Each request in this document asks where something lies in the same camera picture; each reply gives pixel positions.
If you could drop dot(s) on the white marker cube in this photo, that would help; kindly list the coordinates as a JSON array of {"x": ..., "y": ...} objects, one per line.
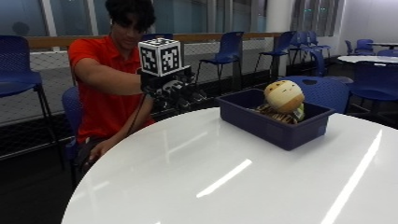
[{"x": 161, "y": 56}]

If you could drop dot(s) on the blue chair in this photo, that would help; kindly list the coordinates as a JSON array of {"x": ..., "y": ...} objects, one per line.
[
  {"x": 225, "y": 53},
  {"x": 373, "y": 84},
  {"x": 277, "y": 46},
  {"x": 327, "y": 91},
  {"x": 72, "y": 124},
  {"x": 363, "y": 46},
  {"x": 16, "y": 77},
  {"x": 318, "y": 43},
  {"x": 305, "y": 42}
]

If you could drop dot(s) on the the person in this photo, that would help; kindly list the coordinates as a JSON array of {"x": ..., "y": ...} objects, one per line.
[{"x": 104, "y": 93}]

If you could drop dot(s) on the dark blue plastic bin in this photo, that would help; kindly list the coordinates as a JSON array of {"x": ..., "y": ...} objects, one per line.
[{"x": 269, "y": 124}]

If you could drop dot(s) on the striped tan soft toy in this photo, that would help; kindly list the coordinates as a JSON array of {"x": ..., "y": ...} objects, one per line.
[{"x": 283, "y": 101}]

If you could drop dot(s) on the white round table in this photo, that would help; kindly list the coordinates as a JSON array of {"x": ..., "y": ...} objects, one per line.
[
  {"x": 365, "y": 58},
  {"x": 383, "y": 44}
]

